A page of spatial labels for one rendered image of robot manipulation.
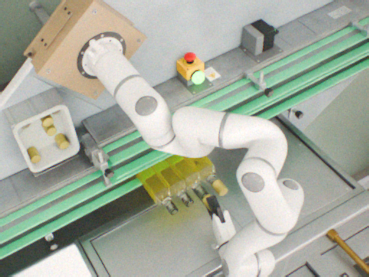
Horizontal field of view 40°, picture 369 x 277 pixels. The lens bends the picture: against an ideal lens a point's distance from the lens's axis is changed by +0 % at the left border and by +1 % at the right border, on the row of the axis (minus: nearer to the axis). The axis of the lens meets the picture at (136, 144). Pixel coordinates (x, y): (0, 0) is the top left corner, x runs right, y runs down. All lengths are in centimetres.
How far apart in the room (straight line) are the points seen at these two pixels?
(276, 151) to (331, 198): 72
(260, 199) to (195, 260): 56
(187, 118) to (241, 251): 37
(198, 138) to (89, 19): 43
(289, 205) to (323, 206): 67
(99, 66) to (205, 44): 53
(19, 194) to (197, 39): 79
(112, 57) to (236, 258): 62
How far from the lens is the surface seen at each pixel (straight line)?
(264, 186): 113
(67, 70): 141
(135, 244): 171
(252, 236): 132
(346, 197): 188
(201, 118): 119
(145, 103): 123
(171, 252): 168
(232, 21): 181
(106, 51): 138
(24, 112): 151
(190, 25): 170
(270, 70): 183
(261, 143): 119
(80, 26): 135
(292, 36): 195
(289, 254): 170
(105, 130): 164
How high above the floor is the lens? 191
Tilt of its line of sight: 37 degrees down
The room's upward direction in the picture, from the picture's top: 143 degrees clockwise
